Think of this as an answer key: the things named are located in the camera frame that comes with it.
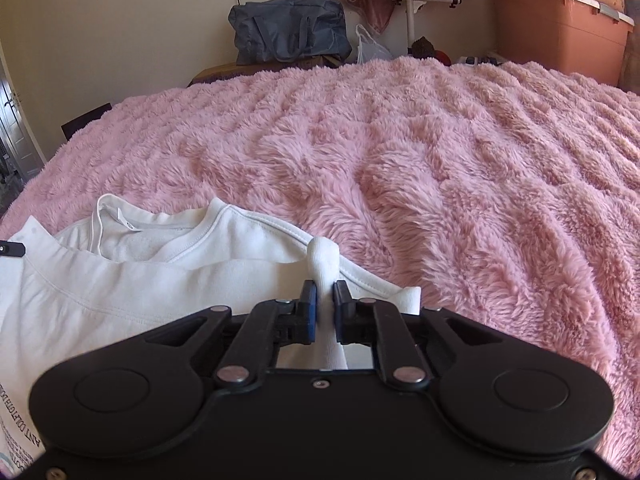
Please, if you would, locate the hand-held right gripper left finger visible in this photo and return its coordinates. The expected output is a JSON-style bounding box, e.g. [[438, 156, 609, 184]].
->
[[145, 280, 320, 392]]

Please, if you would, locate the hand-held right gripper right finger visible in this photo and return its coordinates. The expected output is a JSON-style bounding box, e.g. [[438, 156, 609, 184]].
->
[[333, 281, 501, 393]]

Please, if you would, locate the white printed sweatshirt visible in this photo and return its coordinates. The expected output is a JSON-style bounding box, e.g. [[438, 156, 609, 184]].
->
[[0, 196, 423, 480]]

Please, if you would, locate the white door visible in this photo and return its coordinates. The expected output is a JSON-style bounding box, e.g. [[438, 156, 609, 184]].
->
[[0, 55, 48, 186]]

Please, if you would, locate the black flat panel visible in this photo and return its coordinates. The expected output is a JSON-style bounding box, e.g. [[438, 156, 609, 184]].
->
[[61, 103, 112, 140]]

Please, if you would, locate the pink fluffy blanket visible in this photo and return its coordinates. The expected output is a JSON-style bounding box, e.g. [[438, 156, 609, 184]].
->
[[0, 57, 640, 476]]

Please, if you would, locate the wooden bedside bench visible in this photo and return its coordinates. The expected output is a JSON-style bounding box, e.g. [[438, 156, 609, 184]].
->
[[189, 55, 341, 88]]

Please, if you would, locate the white plastic bag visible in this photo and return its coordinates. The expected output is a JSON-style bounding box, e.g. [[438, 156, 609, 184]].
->
[[355, 24, 393, 65]]

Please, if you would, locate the dark blue duffel bag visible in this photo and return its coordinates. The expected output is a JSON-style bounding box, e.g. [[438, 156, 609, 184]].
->
[[228, 0, 353, 66]]

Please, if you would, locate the pink plastic storage box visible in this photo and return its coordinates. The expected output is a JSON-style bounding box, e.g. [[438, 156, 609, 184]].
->
[[487, 0, 632, 88]]

